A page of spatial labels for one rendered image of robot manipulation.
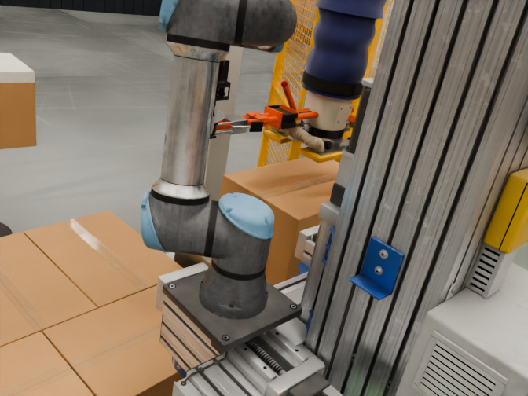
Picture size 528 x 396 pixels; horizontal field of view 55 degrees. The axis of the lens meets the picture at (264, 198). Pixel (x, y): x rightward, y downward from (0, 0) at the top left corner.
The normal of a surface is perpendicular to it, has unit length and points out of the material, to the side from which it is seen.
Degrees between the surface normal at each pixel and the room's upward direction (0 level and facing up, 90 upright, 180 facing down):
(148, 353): 0
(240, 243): 88
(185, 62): 82
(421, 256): 90
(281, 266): 90
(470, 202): 90
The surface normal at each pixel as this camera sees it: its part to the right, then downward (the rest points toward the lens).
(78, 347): 0.17, -0.89
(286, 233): -0.70, 0.19
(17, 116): 0.64, 0.42
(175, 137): -0.43, 0.18
